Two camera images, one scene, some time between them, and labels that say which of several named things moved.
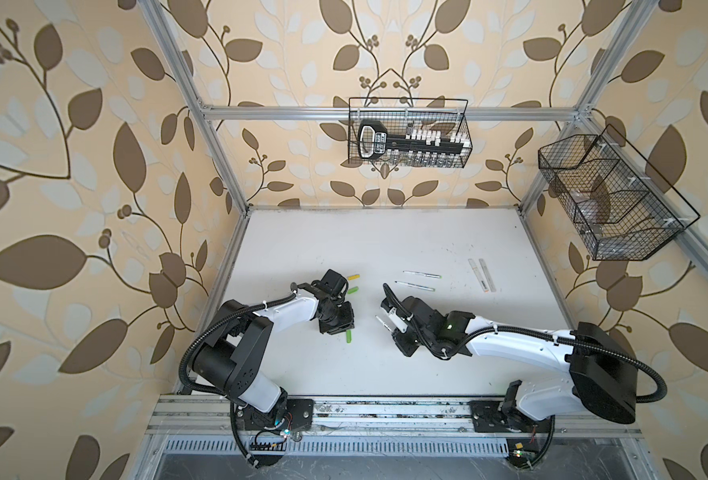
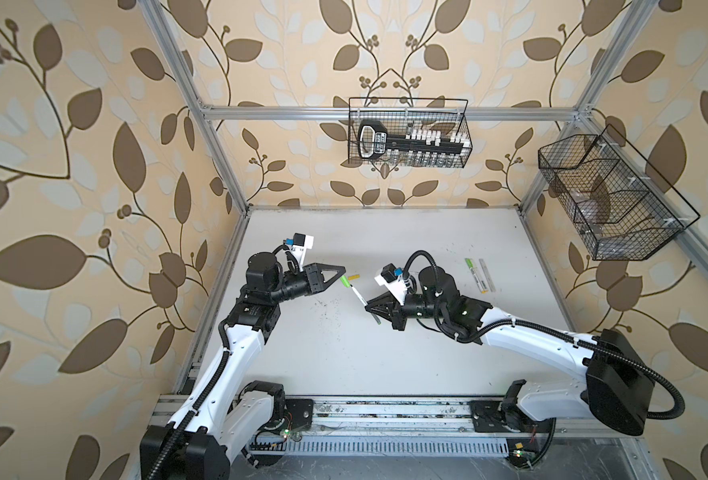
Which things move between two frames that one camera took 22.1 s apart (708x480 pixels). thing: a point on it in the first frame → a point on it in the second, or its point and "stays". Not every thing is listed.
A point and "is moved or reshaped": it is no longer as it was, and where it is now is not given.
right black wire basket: [621, 208] stays
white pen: [383, 323] is moved or reshaped
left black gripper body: [340, 317] → [289, 287]
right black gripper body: [406, 341] → [416, 307]
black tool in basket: [373, 141] stays
